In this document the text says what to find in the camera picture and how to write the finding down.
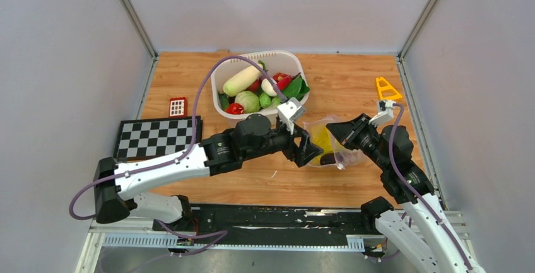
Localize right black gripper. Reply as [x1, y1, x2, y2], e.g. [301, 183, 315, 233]
[326, 113, 388, 170]

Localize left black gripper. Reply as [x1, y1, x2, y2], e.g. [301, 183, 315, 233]
[244, 119, 324, 168]

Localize yellow toy cabbage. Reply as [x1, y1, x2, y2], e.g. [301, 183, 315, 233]
[310, 124, 334, 158]

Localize purple toy eggplant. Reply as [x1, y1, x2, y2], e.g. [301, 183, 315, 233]
[320, 153, 337, 166]

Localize clear pink zip bag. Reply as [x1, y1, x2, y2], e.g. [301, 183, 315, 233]
[303, 115, 364, 170]

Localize green toy cabbage head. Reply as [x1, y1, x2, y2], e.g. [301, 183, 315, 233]
[235, 91, 261, 113]

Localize red toy tomato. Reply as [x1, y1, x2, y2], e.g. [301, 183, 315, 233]
[225, 103, 245, 115]

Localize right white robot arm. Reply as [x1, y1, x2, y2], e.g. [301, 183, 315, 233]
[326, 114, 484, 272]

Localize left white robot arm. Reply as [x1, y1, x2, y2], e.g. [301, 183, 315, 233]
[94, 113, 323, 231]

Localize green toy leaf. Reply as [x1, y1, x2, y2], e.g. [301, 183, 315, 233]
[283, 76, 310, 101]

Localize small green toy vegetable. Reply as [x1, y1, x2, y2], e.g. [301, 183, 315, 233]
[259, 92, 272, 108]

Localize red toy chili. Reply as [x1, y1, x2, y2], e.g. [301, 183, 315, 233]
[273, 73, 300, 91]

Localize long white toy radish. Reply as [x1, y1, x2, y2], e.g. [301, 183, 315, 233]
[222, 66, 261, 96]

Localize red white grid block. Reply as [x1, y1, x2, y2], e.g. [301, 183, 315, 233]
[168, 97, 188, 118]

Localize black white checkerboard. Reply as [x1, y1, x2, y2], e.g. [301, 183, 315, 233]
[112, 116, 203, 161]

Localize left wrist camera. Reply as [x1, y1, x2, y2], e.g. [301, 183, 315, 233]
[277, 97, 305, 134]

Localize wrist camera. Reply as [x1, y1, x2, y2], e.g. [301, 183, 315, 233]
[277, 97, 305, 134]
[369, 100, 397, 127]

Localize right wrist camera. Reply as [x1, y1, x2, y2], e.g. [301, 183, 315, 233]
[369, 100, 397, 127]

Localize yellow plastic triangle frame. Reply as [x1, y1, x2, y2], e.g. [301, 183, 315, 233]
[375, 76, 403, 101]

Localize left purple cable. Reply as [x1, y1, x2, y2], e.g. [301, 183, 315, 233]
[68, 55, 289, 222]

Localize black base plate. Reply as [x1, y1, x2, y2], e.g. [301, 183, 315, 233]
[166, 204, 384, 245]

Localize white slotted cable duct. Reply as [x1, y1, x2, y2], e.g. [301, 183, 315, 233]
[102, 233, 365, 252]

